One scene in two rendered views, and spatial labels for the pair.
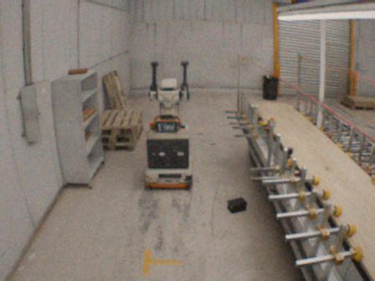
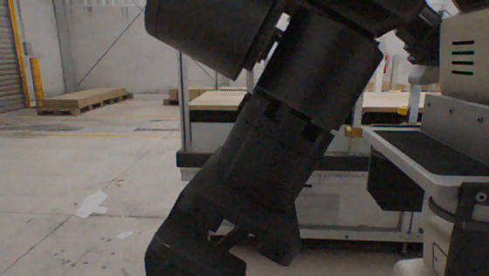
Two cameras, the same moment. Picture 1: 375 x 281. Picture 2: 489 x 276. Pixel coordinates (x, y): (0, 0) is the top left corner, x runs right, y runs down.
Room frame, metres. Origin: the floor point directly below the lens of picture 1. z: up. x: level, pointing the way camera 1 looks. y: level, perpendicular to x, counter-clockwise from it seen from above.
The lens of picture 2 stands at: (4.60, 0.66, 1.16)
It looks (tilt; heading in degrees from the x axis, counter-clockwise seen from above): 15 degrees down; 274
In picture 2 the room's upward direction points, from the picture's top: straight up
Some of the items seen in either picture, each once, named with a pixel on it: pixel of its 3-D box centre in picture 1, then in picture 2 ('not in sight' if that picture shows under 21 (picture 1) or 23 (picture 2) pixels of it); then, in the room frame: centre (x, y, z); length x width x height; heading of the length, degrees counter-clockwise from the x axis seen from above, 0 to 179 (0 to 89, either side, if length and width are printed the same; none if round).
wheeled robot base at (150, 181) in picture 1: (169, 170); not in sight; (4.07, 0.25, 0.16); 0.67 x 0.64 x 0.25; 0
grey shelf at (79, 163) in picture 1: (79, 126); not in sight; (4.17, 1.58, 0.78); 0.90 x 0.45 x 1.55; 0
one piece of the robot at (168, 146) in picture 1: (167, 143); not in sight; (3.98, 0.25, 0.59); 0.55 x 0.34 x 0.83; 90
